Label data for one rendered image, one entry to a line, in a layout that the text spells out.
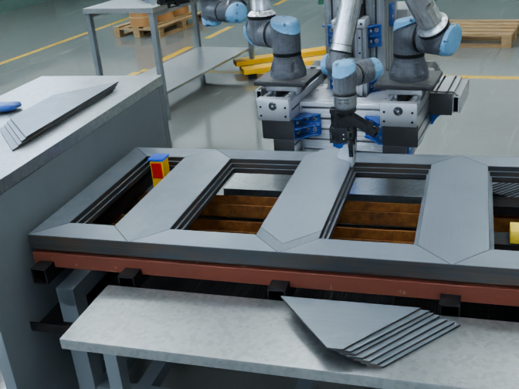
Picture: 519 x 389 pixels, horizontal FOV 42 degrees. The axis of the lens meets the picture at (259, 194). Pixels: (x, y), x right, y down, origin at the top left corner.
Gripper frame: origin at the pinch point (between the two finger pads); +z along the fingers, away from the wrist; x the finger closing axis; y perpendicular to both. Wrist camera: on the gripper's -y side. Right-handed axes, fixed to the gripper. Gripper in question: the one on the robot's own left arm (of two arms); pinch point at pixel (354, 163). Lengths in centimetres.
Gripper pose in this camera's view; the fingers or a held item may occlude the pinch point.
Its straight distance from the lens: 235.0
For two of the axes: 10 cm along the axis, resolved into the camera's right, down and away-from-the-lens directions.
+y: -9.6, -0.4, 2.9
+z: 0.9, 9.1, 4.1
